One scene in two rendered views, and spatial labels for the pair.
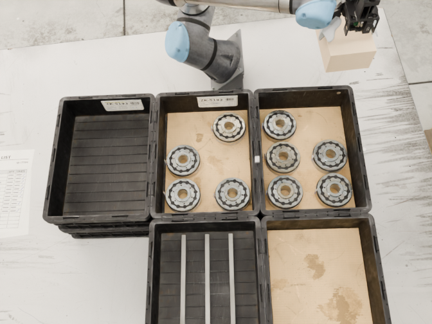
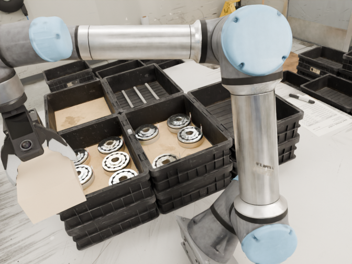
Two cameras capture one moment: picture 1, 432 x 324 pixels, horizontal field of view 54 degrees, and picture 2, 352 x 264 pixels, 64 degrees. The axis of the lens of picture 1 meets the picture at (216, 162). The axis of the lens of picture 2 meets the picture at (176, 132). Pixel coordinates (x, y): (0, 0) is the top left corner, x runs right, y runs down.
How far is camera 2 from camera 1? 1.45 m
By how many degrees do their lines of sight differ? 75
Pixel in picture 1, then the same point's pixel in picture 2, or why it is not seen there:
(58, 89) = not seen: outside the picture
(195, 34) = (235, 190)
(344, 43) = (47, 154)
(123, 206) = (214, 111)
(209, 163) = (172, 146)
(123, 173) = (228, 121)
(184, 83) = not seen: hidden behind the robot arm
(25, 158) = (317, 130)
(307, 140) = (99, 186)
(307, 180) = (96, 162)
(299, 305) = (95, 115)
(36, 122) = (340, 150)
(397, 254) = not seen: hidden behind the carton
